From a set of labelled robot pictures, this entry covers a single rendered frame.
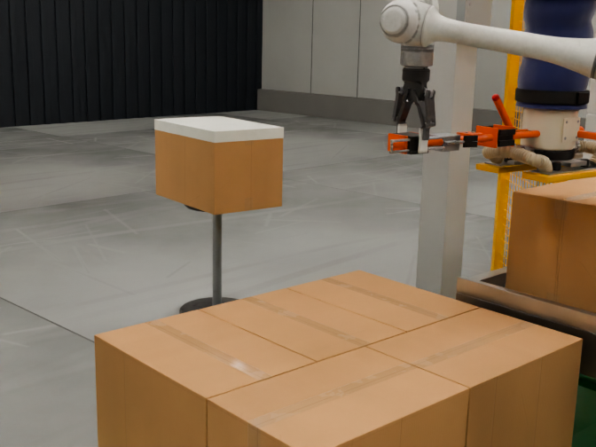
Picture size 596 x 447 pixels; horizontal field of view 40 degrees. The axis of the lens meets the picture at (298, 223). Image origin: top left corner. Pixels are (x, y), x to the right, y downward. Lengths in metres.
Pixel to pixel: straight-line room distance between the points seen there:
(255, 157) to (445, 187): 0.92
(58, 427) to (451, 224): 2.00
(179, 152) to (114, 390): 1.84
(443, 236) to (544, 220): 1.11
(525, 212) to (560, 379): 0.61
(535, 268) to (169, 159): 2.06
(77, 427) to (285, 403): 1.32
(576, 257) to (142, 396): 1.49
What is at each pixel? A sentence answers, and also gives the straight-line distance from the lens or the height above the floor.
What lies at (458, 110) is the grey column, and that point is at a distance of 3.96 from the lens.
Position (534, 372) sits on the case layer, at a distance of 2.62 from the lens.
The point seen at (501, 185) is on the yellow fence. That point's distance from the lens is 4.45.
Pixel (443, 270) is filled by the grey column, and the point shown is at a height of 0.38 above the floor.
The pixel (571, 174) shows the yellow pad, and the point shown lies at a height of 1.08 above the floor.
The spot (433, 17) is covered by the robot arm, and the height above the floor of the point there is 1.52.
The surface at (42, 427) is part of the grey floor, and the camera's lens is 3.38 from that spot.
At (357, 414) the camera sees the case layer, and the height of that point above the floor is 0.54.
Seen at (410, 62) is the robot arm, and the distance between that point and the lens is 2.29.
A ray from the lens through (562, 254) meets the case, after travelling 2.97.
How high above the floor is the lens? 1.48
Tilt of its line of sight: 13 degrees down
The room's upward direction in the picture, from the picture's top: 1 degrees clockwise
